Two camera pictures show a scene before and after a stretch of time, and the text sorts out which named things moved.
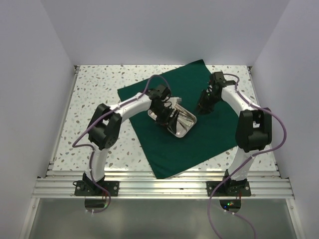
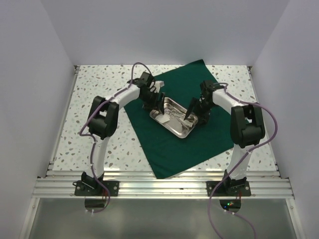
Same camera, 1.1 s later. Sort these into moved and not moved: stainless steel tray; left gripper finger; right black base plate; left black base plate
Moved: left gripper finger
Not moved: left black base plate; stainless steel tray; right black base plate
